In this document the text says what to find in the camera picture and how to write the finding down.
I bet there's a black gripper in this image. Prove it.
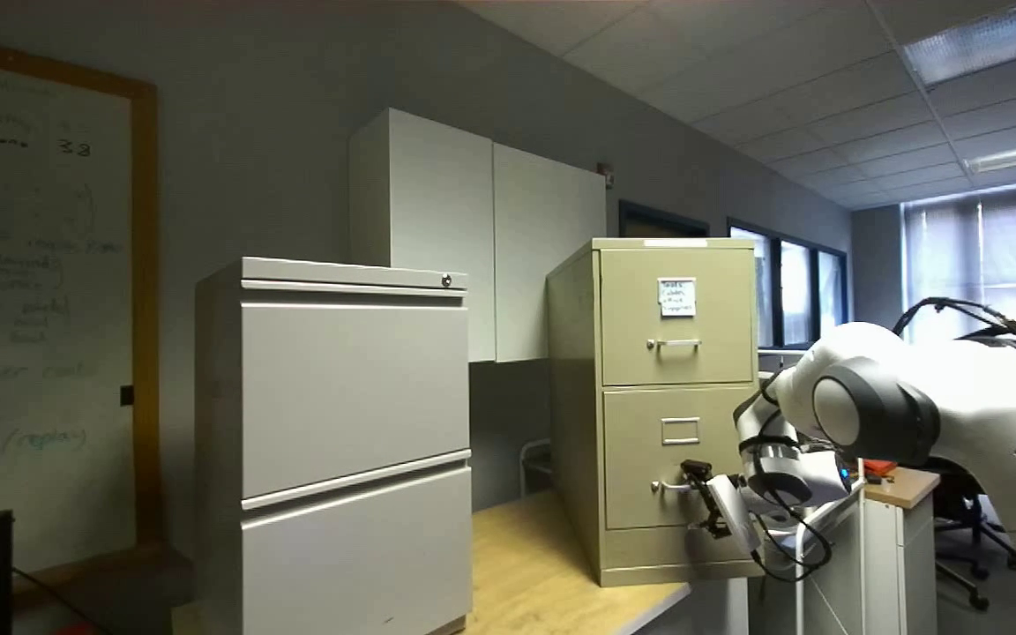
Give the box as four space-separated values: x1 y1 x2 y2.
680 460 731 539

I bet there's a silver drawer handle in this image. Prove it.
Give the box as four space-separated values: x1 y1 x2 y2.
648 475 690 495

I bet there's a beige bottom drawer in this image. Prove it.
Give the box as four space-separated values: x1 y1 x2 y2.
604 385 748 530

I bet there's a beige drawer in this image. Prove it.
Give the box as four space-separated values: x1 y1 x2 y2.
597 248 757 385
604 385 748 530

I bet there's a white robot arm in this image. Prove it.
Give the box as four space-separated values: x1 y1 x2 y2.
685 319 1016 561

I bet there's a beige filing cabinet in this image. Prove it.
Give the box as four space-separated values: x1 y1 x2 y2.
547 235 758 585

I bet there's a beige top drawer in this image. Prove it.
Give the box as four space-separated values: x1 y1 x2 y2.
597 248 757 385

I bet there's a grey filing cabinet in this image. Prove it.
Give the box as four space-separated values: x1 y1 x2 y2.
193 258 472 635

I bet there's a black office chair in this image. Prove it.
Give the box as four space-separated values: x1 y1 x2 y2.
928 460 1016 612

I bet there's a wood framed whiteboard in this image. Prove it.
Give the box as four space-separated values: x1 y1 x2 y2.
0 47 166 581

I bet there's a white wall cabinet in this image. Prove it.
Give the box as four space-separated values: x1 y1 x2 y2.
351 109 607 362

